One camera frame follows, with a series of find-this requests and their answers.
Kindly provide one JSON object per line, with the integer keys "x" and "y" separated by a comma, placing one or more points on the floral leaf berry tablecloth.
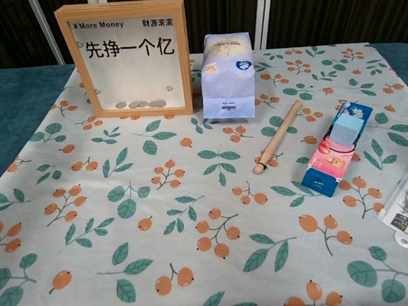
{"x": 208, "y": 229}

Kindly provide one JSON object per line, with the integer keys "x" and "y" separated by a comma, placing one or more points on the lavender paper food bag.
{"x": 227, "y": 78}

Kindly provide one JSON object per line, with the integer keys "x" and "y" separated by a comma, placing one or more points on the wooden stick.
{"x": 281, "y": 136}

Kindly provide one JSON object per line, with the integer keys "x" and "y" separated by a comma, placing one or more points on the blue and pink carton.
{"x": 326, "y": 169}

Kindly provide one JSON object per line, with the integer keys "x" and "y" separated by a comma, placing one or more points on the black elastic band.
{"x": 342, "y": 149}

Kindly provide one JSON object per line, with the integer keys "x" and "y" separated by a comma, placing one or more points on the dark pleated curtain panel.
{"x": 2, "y": 30}
{"x": 216, "y": 10}
{"x": 340, "y": 9}

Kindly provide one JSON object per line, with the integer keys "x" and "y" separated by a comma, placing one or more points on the light blue cube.
{"x": 346, "y": 130}

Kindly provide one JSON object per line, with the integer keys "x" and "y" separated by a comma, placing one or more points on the wooden frame money box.
{"x": 133, "y": 77}

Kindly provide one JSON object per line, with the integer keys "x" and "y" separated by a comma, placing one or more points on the thick white frame post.
{"x": 46, "y": 31}
{"x": 263, "y": 14}

